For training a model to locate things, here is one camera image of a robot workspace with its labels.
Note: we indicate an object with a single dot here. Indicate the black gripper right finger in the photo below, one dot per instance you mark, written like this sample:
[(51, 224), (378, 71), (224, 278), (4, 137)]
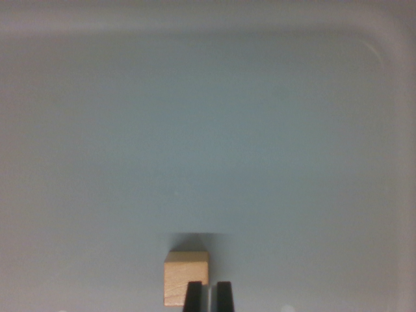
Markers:
[(225, 299)]

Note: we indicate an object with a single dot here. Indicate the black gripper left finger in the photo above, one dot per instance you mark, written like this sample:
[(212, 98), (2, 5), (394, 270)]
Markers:
[(193, 299)]

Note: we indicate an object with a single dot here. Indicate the light wooden cube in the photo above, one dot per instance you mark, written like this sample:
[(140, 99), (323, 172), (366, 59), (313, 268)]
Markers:
[(182, 273)]

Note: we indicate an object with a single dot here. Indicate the white plastic bin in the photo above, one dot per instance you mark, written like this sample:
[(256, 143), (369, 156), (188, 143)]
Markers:
[(208, 130)]

